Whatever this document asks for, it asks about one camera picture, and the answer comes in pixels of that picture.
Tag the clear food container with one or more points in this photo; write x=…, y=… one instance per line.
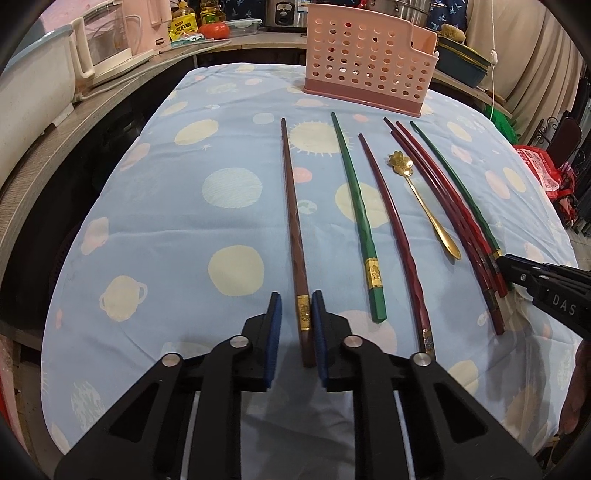
x=244, y=26

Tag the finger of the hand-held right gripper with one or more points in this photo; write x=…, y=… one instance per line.
x=554, y=270
x=521, y=279

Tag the pink dotted curtain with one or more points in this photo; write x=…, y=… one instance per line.
x=69, y=11

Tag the dark red chopstick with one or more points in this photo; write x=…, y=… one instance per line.
x=440, y=184
x=427, y=337
x=495, y=316
x=431, y=185

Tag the yellow rimmed plastic basin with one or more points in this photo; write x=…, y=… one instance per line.
x=461, y=46

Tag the red tomato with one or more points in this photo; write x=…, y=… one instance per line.
x=214, y=30

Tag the cooking oil bottle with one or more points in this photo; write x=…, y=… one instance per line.
x=211, y=10

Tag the pink perforated utensil basket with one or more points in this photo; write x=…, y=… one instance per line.
x=351, y=60

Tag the person's right forearm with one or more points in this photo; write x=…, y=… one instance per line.
x=579, y=392

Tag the loofah sponge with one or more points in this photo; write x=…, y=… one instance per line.
x=449, y=31

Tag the brown chopstick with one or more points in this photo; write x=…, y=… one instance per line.
x=293, y=221

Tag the white glass electric kettle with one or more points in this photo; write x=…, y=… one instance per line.
x=111, y=41

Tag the light blue plastic dish bin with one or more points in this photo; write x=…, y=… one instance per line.
x=32, y=92

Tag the green plastic bag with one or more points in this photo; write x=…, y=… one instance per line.
x=503, y=127

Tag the yellow seasoning packet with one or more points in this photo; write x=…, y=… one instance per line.
x=182, y=25

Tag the blue planet print tablecloth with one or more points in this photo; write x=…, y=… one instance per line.
x=184, y=184

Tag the steel rice cooker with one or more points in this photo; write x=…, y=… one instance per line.
x=286, y=13

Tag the beige curtain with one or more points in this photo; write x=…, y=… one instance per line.
x=531, y=60

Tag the green chopstick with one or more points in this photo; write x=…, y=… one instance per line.
x=479, y=226
x=376, y=300

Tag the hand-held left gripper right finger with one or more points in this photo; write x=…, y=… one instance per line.
x=320, y=341

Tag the red printed bag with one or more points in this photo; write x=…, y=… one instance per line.
x=540, y=170

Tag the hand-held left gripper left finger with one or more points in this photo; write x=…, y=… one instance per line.
x=273, y=341

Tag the blue white snack packet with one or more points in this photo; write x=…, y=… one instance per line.
x=198, y=40

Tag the black metal rack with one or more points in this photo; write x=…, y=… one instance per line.
x=565, y=138

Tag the pink electric kettle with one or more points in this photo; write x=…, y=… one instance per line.
x=143, y=18

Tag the blue plastic basin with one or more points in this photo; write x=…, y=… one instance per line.
x=461, y=71

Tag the steel steamer pot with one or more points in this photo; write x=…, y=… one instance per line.
x=411, y=10

